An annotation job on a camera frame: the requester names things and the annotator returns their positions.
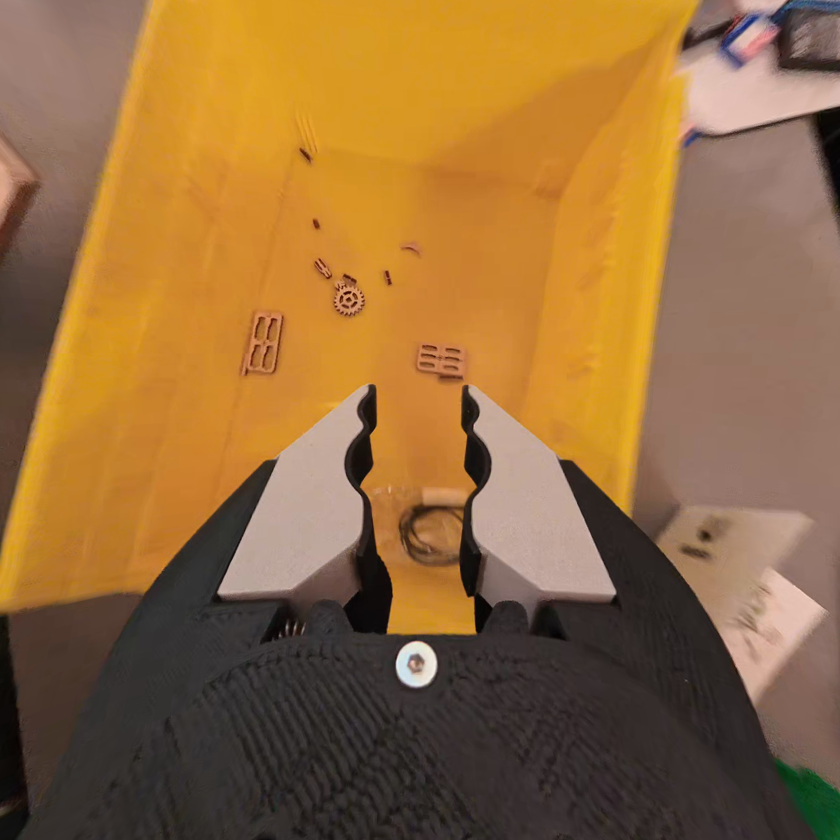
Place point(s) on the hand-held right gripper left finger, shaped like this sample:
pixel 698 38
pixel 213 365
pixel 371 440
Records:
pixel 302 512

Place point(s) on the green plastic bin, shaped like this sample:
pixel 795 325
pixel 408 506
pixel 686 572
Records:
pixel 810 807

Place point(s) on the bag with black rubber bands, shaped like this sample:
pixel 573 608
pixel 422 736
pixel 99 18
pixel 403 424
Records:
pixel 403 535

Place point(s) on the white paper sheet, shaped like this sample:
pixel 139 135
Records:
pixel 741 98

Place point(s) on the wooden rectangular frame piece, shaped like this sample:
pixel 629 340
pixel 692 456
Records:
pixel 253 344

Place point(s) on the wooden slotted plate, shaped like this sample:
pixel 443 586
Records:
pixel 423 359

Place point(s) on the dark flat box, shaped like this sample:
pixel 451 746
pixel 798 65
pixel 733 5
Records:
pixel 810 39

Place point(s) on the yellow plastic bin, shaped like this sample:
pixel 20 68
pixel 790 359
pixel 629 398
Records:
pixel 164 394

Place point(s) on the grey desk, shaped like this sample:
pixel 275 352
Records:
pixel 722 328

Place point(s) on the small wooden gear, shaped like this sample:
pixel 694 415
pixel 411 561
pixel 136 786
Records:
pixel 349 299

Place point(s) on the blue striped packet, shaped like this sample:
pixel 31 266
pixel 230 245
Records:
pixel 748 36

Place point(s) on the white instruction booklet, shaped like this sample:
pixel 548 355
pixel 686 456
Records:
pixel 741 544

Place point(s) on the brown wooden box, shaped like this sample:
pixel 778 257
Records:
pixel 13 197

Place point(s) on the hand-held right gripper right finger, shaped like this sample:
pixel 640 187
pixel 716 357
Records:
pixel 531 518

